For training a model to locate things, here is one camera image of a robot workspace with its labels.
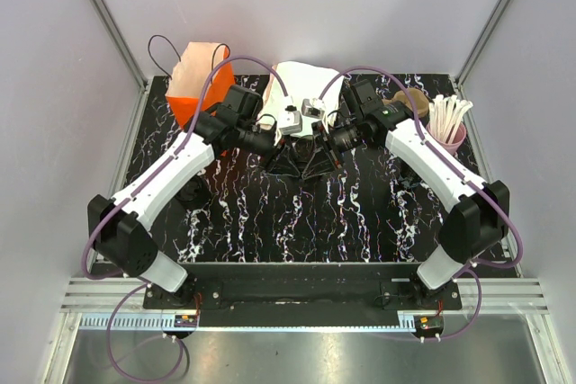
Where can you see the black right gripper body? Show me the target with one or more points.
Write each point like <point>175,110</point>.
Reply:
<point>322,134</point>

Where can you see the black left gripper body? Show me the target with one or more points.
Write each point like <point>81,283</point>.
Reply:
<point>276,148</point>

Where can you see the orange paper bag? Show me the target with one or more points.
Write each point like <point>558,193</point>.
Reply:
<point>189,74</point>

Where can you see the black printed paper cup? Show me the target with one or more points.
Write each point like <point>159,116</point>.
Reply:
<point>302,151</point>

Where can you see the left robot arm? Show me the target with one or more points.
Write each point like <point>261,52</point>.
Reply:
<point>119,226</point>

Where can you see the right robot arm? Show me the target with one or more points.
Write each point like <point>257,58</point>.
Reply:
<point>477,211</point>

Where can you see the white folded towel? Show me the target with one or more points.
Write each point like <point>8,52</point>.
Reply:
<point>301,81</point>

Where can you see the white wooden stir sticks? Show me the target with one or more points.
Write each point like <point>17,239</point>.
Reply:
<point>446,113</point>

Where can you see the pink cup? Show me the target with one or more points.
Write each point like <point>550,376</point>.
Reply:
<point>452,147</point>

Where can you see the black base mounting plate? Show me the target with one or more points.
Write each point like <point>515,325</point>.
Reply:
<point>304,295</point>

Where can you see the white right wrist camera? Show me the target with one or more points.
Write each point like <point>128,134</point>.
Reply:
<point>313,108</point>

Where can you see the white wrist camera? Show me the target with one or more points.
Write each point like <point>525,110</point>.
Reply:
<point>313,108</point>
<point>289,121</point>

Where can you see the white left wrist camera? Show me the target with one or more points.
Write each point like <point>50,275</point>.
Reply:
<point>289,121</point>

